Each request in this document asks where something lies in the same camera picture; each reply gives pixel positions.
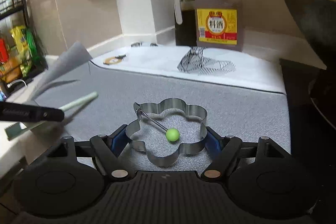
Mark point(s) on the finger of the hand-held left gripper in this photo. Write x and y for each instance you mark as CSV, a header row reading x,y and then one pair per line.
x,y
50,115

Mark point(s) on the red packet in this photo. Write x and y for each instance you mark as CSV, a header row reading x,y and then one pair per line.
x,y
3,49

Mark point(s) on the round brown sticker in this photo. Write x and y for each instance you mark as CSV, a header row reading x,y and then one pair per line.
x,y
111,60

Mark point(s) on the cooking wine jug yellow cap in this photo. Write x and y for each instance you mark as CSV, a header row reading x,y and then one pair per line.
x,y
218,24

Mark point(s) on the grey mat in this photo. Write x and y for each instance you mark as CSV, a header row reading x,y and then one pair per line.
x,y
236,113

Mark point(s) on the yellow box with red print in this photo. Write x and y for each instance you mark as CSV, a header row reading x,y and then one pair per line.
x,y
10,69

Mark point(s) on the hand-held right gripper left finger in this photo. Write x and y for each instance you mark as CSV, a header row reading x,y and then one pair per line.
x,y
119,142

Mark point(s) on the pale green toothbrush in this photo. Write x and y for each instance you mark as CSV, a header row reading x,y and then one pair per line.
x,y
81,102

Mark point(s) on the white cloth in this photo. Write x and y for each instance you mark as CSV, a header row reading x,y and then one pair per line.
x,y
157,61

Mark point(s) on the yellow packet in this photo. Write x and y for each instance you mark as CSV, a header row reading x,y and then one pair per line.
x,y
19,43

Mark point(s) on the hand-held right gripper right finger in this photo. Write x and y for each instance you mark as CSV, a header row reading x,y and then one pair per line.
x,y
212,142

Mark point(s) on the black wok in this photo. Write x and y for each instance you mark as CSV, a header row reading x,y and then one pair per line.
x,y
315,24

